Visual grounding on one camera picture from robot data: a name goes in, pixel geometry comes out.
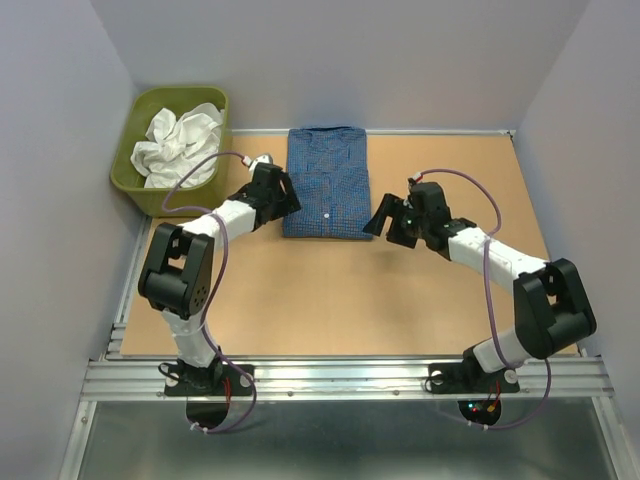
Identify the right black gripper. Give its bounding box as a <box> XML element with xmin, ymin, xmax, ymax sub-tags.
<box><xmin>361</xmin><ymin>193</ymin><xmax>428</xmax><ymax>248</ymax></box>

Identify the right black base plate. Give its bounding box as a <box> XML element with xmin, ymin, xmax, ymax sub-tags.
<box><xmin>425</xmin><ymin>361</ymin><xmax>520</xmax><ymax>395</ymax></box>

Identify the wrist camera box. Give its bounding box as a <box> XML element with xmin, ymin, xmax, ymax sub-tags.
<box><xmin>408</xmin><ymin>173</ymin><xmax>424</xmax><ymax>194</ymax></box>
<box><xmin>241</xmin><ymin>153</ymin><xmax>274</xmax><ymax>174</ymax></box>

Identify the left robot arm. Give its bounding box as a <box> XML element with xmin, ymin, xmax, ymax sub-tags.
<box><xmin>138</xmin><ymin>154</ymin><xmax>301</xmax><ymax>397</ymax></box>

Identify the blue checkered long sleeve shirt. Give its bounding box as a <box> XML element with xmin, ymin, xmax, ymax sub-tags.
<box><xmin>283</xmin><ymin>126</ymin><xmax>372</xmax><ymax>241</ymax></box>

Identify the white crumpled shirt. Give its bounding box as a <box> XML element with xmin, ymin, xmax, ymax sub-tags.
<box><xmin>130</xmin><ymin>103</ymin><xmax>225</xmax><ymax>189</ymax></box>

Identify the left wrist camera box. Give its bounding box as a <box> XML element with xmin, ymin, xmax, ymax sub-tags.
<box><xmin>241</xmin><ymin>153</ymin><xmax>274</xmax><ymax>174</ymax></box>

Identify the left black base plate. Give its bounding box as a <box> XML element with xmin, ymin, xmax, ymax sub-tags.
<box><xmin>158</xmin><ymin>360</ymin><xmax>252</xmax><ymax>398</ymax></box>

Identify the green plastic bin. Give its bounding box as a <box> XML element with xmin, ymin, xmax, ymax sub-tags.
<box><xmin>110</xmin><ymin>85</ymin><xmax>232</xmax><ymax>217</ymax></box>

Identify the aluminium mounting rail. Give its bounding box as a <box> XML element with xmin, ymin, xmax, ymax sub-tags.
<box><xmin>59</xmin><ymin>220</ymin><xmax>614</xmax><ymax>479</ymax></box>

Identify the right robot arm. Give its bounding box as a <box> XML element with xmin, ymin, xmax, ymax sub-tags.
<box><xmin>363</xmin><ymin>182</ymin><xmax>597</xmax><ymax>394</ymax></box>

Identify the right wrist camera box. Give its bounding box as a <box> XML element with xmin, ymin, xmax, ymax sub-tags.
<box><xmin>408</xmin><ymin>173</ymin><xmax>424</xmax><ymax>194</ymax></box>

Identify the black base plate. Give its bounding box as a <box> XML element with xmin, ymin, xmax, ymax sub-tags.
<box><xmin>158</xmin><ymin>360</ymin><xmax>252</xmax><ymax>398</ymax></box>
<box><xmin>425</xmin><ymin>361</ymin><xmax>520</xmax><ymax>395</ymax></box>

